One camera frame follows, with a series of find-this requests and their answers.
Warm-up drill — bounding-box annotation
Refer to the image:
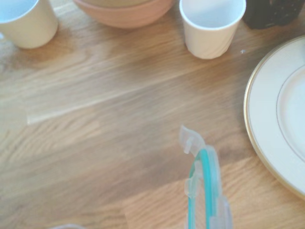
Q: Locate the white plate with gold rim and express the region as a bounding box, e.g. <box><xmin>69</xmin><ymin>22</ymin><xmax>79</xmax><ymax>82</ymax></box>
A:
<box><xmin>243</xmin><ymin>35</ymin><xmax>305</xmax><ymax>201</ymax></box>

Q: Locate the white mug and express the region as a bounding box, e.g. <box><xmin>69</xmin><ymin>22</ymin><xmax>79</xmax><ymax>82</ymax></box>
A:
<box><xmin>0</xmin><ymin>0</ymin><xmax>59</xmax><ymax>50</ymax></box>

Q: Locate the pink bowl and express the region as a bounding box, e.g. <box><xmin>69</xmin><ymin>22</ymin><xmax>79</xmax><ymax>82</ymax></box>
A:
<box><xmin>73</xmin><ymin>0</ymin><xmax>176</xmax><ymax>30</ymax></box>

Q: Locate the white ribbed cup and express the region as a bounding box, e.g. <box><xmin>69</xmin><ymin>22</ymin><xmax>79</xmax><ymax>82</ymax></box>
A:
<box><xmin>179</xmin><ymin>0</ymin><xmax>247</xmax><ymax>60</ymax></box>

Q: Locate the small black appliance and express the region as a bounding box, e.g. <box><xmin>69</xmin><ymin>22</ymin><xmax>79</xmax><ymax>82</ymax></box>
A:
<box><xmin>242</xmin><ymin>0</ymin><xmax>304</xmax><ymax>30</ymax></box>

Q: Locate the clear lid with teal seal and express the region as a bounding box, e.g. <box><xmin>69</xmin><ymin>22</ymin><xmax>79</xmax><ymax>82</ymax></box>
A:
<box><xmin>179</xmin><ymin>125</ymin><xmax>233</xmax><ymax>229</ymax></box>

